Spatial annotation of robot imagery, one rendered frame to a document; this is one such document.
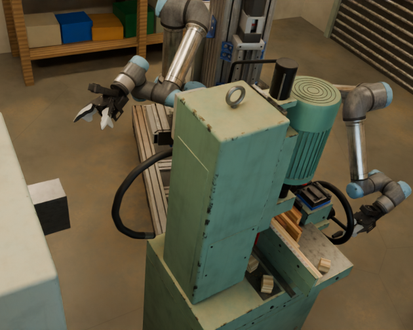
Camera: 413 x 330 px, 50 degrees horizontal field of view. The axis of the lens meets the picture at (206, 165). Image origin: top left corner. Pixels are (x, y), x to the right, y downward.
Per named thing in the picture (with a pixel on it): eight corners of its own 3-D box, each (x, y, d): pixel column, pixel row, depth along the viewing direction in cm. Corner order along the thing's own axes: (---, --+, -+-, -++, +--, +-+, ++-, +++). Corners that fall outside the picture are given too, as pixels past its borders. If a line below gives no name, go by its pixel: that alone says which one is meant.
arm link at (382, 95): (290, 82, 235) (372, 86, 188) (313, 77, 241) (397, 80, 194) (292, 104, 238) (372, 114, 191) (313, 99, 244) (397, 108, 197)
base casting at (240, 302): (326, 281, 178) (333, 268, 172) (204, 348, 151) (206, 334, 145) (259, 207, 205) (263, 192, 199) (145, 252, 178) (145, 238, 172)
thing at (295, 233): (297, 242, 166) (301, 232, 163) (295, 243, 166) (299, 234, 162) (262, 203, 180) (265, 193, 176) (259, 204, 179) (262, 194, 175)
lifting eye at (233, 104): (244, 106, 118) (248, 84, 114) (225, 110, 115) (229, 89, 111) (240, 103, 119) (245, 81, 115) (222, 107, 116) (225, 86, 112)
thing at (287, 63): (291, 120, 128) (307, 67, 117) (269, 126, 124) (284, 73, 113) (274, 105, 133) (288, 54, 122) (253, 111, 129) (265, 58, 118)
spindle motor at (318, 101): (324, 177, 151) (355, 99, 130) (284, 192, 142) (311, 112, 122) (291, 146, 161) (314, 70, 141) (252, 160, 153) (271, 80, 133)
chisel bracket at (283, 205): (290, 212, 166) (296, 196, 160) (261, 224, 159) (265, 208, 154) (278, 199, 170) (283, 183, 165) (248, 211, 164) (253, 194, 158)
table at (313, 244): (366, 266, 170) (372, 256, 166) (307, 298, 155) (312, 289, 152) (269, 168, 206) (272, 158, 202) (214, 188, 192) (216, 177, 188)
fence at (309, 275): (314, 287, 152) (318, 277, 149) (311, 288, 152) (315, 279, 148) (219, 177, 188) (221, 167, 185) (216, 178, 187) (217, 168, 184)
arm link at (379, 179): (362, 171, 205) (379, 185, 197) (379, 165, 209) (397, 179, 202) (357, 185, 209) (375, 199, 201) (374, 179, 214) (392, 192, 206)
